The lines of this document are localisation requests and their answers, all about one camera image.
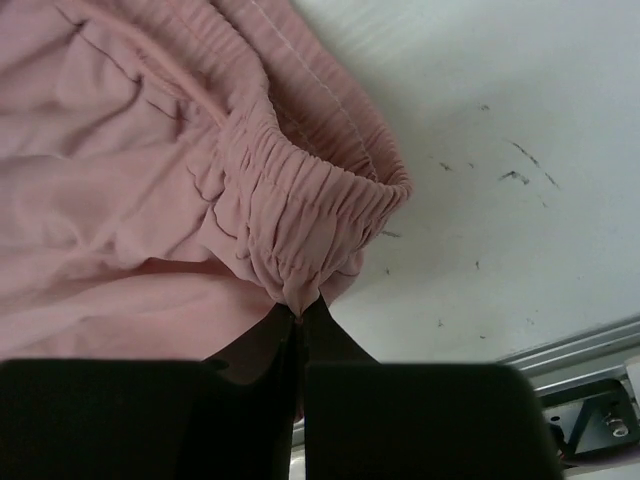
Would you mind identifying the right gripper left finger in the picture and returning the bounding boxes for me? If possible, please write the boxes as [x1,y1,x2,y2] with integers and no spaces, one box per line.
[1,306,295,479]

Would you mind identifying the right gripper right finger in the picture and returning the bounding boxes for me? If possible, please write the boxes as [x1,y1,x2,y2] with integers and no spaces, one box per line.
[302,298,563,479]

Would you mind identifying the pink trousers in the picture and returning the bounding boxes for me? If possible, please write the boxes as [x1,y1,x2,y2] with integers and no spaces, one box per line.
[1,1,412,359]

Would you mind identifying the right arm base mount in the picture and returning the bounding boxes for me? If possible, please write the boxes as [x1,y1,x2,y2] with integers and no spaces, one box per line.
[540,379,639,470]

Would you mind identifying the aluminium frame rail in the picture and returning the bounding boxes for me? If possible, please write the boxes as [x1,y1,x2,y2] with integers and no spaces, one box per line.
[290,318,639,479]

